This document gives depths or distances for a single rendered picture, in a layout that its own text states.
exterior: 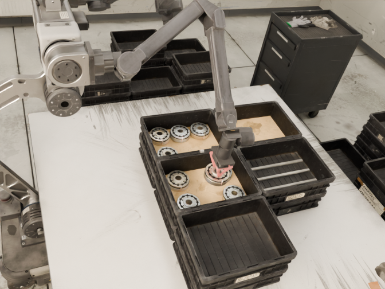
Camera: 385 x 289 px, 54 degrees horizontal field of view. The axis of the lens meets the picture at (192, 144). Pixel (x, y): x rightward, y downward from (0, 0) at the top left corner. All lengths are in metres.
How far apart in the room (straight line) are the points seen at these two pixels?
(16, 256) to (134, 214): 0.76
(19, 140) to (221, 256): 2.06
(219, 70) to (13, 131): 2.19
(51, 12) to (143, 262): 1.03
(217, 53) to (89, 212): 0.91
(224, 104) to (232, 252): 0.60
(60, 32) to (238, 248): 1.05
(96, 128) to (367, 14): 4.04
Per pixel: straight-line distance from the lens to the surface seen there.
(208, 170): 1.55
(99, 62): 1.30
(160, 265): 1.67
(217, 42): 1.46
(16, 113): 3.46
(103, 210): 1.82
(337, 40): 3.30
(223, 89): 1.42
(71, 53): 1.27
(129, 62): 1.30
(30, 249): 2.30
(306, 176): 2.00
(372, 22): 5.38
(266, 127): 2.18
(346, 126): 3.94
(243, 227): 1.69
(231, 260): 1.59
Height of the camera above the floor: 2.17
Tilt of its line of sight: 43 degrees down
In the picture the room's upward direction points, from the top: 11 degrees clockwise
